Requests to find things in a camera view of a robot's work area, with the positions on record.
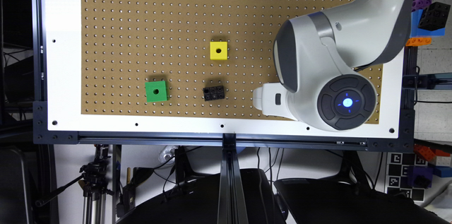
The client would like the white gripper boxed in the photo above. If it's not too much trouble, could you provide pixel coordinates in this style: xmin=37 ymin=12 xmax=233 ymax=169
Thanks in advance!
xmin=253 ymin=83 xmax=296 ymax=120

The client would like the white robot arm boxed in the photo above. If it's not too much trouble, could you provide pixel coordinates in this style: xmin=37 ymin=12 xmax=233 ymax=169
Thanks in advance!
xmin=253 ymin=0 xmax=413 ymax=131

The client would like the blue block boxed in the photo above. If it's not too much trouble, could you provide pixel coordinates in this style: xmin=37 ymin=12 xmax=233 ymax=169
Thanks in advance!
xmin=410 ymin=9 xmax=445 ymax=37

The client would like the red orange block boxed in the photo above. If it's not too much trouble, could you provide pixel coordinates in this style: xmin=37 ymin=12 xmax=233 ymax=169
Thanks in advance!
xmin=413 ymin=144 xmax=451 ymax=161

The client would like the dark purple block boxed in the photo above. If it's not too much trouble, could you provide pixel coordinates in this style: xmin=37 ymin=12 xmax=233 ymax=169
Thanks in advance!
xmin=408 ymin=166 xmax=433 ymax=189

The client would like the black angled block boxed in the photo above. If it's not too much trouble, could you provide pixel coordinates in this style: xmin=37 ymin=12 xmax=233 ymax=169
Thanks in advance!
xmin=418 ymin=2 xmax=451 ymax=31

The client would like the yellow cube with hole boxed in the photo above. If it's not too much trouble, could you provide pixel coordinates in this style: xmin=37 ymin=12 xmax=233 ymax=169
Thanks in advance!
xmin=210 ymin=42 xmax=228 ymax=61

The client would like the black office chair right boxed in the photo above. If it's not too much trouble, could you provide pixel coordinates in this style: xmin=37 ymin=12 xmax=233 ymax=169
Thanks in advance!
xmin=275 ymin=178 xmax=446 ymax=224

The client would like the green cube with hole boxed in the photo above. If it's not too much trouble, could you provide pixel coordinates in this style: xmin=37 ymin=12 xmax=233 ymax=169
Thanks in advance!
xmin=145 ymin=81 xmax=167 ymax=102

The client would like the brown pegboard panel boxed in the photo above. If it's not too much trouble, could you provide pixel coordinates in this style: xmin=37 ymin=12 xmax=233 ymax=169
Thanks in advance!
xmin=81 ymin=0 xmax=384 ymax=125

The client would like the fiducial marker board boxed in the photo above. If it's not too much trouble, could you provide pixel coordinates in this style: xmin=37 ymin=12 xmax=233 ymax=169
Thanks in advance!
xmin=384 ymin=153 xmax=428 ymax=202

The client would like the white table plate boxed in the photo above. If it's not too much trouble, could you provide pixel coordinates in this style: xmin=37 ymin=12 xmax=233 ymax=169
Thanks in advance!
xmin=40 ymin=0 xmax=403 ymax=143

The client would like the black aluminium table frame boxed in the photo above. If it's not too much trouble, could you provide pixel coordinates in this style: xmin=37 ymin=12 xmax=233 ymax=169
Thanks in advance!
xmin=32 ymin=0 xmax=406 ymax=223

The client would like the black camera tripod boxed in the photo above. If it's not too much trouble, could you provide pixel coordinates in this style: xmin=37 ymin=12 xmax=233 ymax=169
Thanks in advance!
xmin=35 ymin=144 xmax=114 ymax=224

